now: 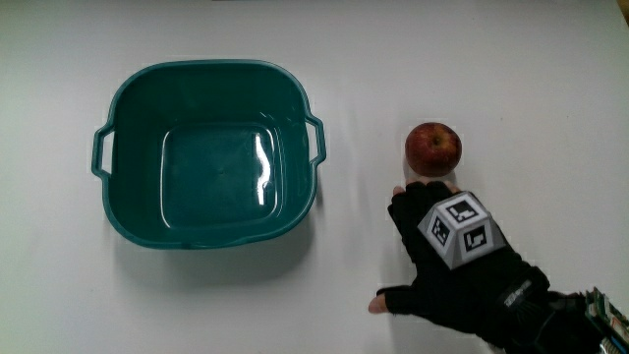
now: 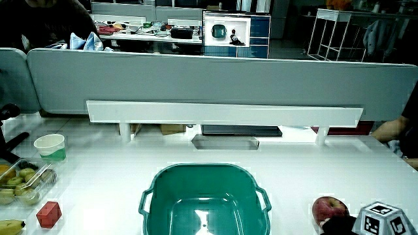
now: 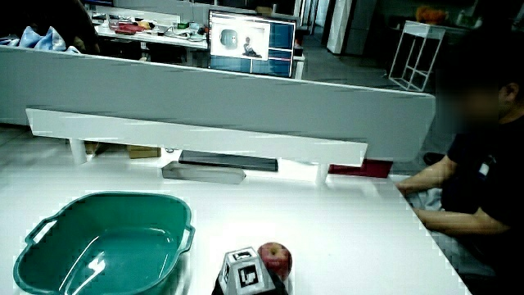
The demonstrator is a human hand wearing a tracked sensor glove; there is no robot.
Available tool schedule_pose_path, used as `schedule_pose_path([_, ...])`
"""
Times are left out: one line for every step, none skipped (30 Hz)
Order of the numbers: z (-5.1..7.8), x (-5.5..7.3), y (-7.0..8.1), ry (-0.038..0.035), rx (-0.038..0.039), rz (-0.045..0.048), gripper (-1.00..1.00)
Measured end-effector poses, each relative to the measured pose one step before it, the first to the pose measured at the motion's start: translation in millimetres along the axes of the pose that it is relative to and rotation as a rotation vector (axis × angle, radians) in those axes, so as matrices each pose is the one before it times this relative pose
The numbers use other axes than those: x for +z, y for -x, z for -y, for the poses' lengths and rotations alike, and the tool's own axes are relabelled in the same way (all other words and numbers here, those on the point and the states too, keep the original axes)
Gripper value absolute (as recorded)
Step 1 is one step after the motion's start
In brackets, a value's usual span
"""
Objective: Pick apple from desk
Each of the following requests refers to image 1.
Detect green circuit board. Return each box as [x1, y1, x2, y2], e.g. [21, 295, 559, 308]
[583, 286, 629, 354]

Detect green plastic basin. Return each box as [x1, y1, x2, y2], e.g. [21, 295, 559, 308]
[90, 59, 328, 251]

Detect person's right forearm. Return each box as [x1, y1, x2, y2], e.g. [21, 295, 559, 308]
[493, 289, 606, 354]

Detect white desk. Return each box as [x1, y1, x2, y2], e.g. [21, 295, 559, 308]
[0, 0, 629, 354]

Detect person's right hand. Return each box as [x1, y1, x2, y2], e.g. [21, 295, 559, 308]
[368, 180, 551, 348]

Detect red apple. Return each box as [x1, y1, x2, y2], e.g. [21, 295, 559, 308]
[404, 121, 464, 179]

